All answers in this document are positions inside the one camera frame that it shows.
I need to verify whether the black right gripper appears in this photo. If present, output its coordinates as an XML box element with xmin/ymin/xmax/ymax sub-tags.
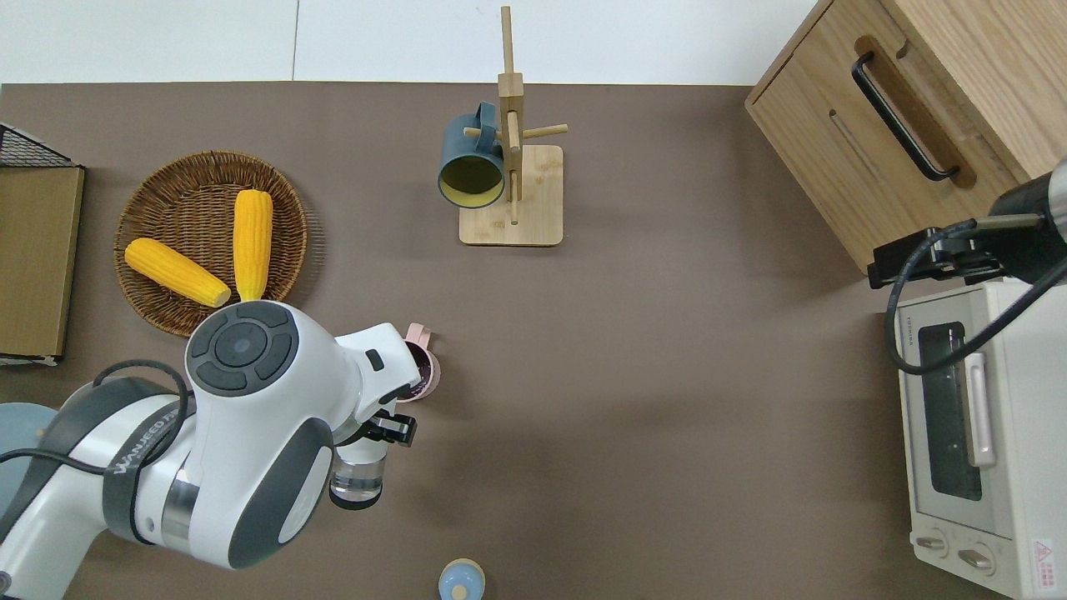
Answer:
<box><xmin>867</xmin><ymin>171</ymin><xmax>1067</xmax><ymax>290</ymax></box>

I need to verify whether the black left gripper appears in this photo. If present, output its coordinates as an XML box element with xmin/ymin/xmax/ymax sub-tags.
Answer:
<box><xmin>333</xmin><ymin>400</ymin><xmax>418</xmax><ymax>449</ymax></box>

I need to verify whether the pink mug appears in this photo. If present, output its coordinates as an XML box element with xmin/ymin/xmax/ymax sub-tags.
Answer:
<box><xmin>392</xmin><ymin>323</ymin><xmax>441</xmax><ymax>403</ymax></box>

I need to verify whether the wooden cabinet box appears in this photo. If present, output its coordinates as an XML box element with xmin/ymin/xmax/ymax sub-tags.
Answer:
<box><xmin>744</xmin><ymin>0</ymin><xmax>1067</xmax><ymax>276</ymax></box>

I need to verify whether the blue round bell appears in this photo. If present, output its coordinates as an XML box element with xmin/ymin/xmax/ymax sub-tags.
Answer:
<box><xmin>438</xmin><ymin>558</ymin><xmax>486</xmax><ymax>600</ymax></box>

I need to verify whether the white toaster oven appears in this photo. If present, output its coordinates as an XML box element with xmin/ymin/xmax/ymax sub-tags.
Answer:
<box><xmin>894</xmin><ymin>279</ymin><xmax>1067</xmax><ymax>600</ymax></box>

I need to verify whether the yellow corn cob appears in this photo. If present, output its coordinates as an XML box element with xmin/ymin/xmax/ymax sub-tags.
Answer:
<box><xmin>233</xmin><ymin>189</ymin><xmax>274</xmax><ymax>303</ymax></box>
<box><xmin>125</xmin><ymin>238</ymin><xmax>233</xmax><ymax>309</ymax></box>

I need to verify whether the dark teal mug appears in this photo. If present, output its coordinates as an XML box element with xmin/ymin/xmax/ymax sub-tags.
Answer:
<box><xmin>438</xmin><ymin>102</ymin><xmax>508</xmax><ymax>209</ymax></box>

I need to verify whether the wooden mug tree stand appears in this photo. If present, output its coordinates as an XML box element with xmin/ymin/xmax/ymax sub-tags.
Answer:
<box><xmin>458</xmin><ymin>4</ymin><xmax>570</xmax><ymax>248</ymax></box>

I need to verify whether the round wicker basket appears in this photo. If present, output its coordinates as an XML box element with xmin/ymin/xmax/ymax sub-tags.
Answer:
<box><xmin>114</xmin><ymin>150</ymin><xmax>308</xmax><ymax>339</ymax></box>

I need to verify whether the light blue plate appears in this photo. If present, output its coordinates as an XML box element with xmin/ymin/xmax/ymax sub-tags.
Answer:
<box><xmin>0</xmin><ymin>402</ymin><xmax>59</xmax><ymax>501</ymax></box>

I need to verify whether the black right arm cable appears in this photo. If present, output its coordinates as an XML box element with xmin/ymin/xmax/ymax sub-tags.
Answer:
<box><xmin>884</xmin><ymin>212</ymin><xmax>1067</xmax><ymax>377</ymax></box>

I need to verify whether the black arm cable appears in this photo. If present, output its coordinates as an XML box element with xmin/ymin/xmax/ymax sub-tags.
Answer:
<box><xmin>884</xmin><ymin>212</ymin><xmax>1067</xmax><ymax>377</ymax></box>
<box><xmin>0</xmin><ymin>359</ymin><xmax>198</xmax><ymax>478</ymax></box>

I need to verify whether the black cabinet handle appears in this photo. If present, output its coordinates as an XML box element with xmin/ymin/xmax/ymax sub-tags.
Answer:
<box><xmin>851</xmin><ymin>52</ymin><xmax>962</xmax><ymax>183</ymax></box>

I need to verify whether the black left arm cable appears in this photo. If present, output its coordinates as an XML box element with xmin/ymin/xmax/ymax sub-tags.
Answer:
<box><xmin>0</xmin><ymin>359</ymin><xmax>198</xmax><ymax>478</ymax></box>

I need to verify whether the wire rack with wooden shelf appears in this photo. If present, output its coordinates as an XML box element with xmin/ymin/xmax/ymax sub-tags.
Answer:
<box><xmin>0</xmin><ymin>123</ymin><xmax>86</xmax><ymax>368</ymax></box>

